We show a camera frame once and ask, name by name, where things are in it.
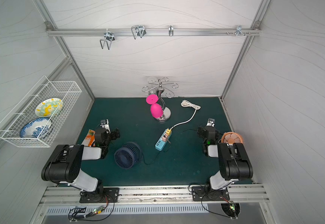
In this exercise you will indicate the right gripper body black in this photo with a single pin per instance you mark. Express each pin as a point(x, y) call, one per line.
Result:
point(201, 132)

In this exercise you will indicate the orange desk fan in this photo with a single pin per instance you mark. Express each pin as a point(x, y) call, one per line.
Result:
point(231, 138)

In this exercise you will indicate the chrome glass holder stand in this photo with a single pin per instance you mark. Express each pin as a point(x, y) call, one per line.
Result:
point(162, 88)

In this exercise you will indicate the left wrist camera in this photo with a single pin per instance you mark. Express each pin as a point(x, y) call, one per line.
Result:
point(105, 125)

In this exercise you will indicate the light blue power strip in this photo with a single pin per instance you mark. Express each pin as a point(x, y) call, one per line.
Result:
point(161, 144)

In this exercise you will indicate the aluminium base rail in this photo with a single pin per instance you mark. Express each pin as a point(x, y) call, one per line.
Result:
point(165, 194)

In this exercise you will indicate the yellow patterned bowl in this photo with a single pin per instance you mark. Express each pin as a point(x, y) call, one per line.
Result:
point(49, 107)

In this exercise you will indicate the orange snack packet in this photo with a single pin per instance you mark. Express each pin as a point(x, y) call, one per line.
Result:
point(89, 139)

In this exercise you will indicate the metal hook right end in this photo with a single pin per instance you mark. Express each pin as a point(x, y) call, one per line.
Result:
point(238, 32)

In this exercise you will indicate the pink goblet glass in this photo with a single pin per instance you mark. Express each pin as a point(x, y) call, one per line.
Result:
point(155, 109)

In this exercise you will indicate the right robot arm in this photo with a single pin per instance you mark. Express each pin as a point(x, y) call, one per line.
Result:
point(233, 162)

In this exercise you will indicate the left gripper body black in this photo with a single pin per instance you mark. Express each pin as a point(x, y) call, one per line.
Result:
point(114, 134)

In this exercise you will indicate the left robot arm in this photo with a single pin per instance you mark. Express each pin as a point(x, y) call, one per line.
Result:
point(64, 164)

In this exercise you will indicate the blue patterned bowl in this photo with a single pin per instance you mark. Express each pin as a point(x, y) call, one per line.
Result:
point(37, 128)

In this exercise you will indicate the aluminium top rail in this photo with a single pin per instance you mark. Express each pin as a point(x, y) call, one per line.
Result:
point(149, 32)

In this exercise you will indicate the white wire wall basket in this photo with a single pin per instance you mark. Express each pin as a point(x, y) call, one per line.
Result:
point(24, 112)

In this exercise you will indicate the pink USB charger plug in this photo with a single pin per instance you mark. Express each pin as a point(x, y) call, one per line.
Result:
point(165, 137)

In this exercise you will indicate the small metal hook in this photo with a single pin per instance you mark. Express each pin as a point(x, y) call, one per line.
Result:
point(171, 30)

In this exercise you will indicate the metal double hook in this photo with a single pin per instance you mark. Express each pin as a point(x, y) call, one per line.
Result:
point(107, 40)
point(138, 31)

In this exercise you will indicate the navy blue desk fan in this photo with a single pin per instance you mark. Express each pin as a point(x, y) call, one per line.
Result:
point(128, 155)

